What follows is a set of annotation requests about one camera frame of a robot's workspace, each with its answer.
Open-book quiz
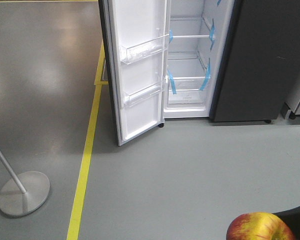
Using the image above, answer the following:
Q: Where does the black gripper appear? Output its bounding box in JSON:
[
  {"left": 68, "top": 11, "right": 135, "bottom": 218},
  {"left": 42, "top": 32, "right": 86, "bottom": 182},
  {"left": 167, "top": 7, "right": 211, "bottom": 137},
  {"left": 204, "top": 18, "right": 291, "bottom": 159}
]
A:
[{"left": 274, "top": 206, "right": 300, "bottom": 240}]

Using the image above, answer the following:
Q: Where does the red yellow apple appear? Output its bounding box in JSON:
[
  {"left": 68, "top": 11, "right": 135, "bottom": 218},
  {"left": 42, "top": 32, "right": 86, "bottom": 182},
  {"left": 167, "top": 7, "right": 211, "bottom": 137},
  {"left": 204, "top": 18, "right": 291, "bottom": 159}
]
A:
[{"left": 226, "top": 212, "right": 296, "bottom": 240}]

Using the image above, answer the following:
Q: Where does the grey cabinet beside fridge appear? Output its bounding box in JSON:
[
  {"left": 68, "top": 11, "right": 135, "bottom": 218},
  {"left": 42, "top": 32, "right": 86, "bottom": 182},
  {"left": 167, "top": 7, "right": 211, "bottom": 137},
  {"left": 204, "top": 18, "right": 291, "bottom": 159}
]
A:
[{"left": 280, "top": 79, "right": 300, "bottom": 120}]

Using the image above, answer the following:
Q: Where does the open fridge door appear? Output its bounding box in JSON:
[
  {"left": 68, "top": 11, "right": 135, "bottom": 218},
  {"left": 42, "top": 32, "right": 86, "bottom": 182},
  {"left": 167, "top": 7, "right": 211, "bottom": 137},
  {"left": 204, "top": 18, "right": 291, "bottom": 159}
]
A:
[{"left": 98, "top": 0, "right": 171, "bottom": 146}]

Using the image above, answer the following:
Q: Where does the clear crisper drawer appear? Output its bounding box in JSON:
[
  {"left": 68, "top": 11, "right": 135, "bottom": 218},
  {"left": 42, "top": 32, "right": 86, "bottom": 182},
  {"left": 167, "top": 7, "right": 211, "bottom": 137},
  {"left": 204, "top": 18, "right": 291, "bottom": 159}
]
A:
[{"left": 167, "top": 77, "right": 208, "bottom": 105}]

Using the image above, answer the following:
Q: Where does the grey refrigerator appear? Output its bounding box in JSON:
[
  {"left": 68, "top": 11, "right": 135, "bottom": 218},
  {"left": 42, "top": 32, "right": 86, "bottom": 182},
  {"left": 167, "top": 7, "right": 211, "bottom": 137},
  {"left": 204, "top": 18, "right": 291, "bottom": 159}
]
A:
[{"left": 163, "top": 0, "right": 300, "bottom": 122}]

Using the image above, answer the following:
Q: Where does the lower clear door bin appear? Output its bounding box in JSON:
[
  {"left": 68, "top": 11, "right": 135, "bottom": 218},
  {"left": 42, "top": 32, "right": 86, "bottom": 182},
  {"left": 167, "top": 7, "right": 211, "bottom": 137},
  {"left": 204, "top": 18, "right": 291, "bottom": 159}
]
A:
[{"left": 123, "top": 82, "right": 164, "bottom": 107}]

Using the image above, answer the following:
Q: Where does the clear door bin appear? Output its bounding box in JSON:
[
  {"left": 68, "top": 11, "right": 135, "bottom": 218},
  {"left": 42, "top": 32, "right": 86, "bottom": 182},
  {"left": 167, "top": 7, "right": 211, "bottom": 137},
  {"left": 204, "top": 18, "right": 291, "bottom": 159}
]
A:
[
  {"left": 119, "top": 34, "right": 170, "bottom": 65},
  {"left": 123, "top": 82, "right": 164, "bottom": 107}
]

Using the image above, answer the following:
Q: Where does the middle clear door bin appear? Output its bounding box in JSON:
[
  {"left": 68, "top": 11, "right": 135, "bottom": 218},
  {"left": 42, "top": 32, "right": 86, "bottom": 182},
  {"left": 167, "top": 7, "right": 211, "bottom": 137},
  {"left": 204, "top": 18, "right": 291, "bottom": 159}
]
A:
[{"left": 119, "top": 34, "right": 170, "bottom": 65}]

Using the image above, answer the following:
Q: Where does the silver floor stand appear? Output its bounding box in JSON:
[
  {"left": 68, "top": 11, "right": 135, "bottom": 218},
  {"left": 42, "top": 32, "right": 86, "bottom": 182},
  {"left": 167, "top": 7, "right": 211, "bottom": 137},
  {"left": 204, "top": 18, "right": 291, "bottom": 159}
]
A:
[{"left": 0, "top": 150, "right": 51, "bottom": 217}]

